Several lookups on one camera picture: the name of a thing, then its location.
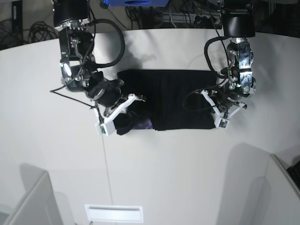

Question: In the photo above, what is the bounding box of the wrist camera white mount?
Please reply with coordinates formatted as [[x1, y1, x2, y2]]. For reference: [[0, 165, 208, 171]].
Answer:
[[94, 94, 146, 136], [201, 90, 247, 129]]

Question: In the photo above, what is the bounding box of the white power strip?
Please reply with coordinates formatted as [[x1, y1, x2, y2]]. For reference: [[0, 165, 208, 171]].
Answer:
[[161, 12, 246, 25]]

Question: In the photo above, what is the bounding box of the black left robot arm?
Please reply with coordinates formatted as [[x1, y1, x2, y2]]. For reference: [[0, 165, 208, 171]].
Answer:
[[215, 0, 256, 113]]

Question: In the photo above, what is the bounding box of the white partition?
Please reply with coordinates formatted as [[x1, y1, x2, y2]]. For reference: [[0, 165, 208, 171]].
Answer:
[[0, 171, 63, 225], [248, 153, 300, 225]]

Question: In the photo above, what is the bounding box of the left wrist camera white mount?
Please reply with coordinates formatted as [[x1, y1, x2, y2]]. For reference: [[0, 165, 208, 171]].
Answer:
[[201, 90, 247, 129]]

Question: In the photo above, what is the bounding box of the white partition left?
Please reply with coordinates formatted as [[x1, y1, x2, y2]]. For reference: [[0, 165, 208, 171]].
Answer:
[[0, 171, 63, 225]]

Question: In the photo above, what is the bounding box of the black keyboard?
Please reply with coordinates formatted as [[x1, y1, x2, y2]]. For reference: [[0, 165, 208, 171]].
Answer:
[[287, 161, 300, 189]]

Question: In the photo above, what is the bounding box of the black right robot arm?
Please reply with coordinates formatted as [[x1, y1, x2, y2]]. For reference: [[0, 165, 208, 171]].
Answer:
[[52, 0, 125, 110]]

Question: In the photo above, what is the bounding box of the black T-shirt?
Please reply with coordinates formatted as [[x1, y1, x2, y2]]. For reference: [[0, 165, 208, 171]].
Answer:
[[114, 69, 216, 135]]

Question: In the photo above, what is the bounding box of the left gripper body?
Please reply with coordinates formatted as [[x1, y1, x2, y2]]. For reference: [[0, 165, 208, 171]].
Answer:
[[210, 86, 251, 114]]

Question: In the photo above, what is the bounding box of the white partition right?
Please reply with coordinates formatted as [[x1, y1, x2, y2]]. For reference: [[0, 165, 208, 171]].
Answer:
[[248, 153, 300, 225]]

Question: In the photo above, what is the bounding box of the blue box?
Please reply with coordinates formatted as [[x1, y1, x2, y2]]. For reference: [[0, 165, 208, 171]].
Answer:
[[103, 0, 169, 7]]

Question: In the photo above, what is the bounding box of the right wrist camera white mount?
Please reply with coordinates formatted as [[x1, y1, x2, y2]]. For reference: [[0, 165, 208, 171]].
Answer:
[[94, 94, 146, 136]]

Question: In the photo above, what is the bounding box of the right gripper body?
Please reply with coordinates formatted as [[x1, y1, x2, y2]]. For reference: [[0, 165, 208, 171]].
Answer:
[[67, 71, 124, 109]]

